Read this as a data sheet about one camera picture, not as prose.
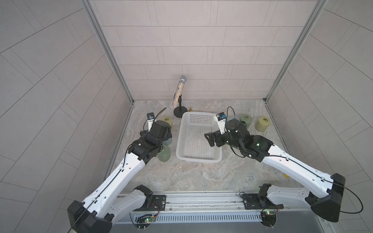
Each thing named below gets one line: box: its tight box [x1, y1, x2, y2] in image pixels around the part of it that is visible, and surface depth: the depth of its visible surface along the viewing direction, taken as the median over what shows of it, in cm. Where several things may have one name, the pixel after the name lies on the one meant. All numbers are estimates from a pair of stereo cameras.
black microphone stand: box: [173, 94, 188, 118], surface depth 110 cm
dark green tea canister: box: [240, 114, 253, 129], surface depth 98 cm
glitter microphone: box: [171, 75, 187, 108], surface depth 93 cm
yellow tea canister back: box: [254, 116, 271, 133], surface depth 96 cm
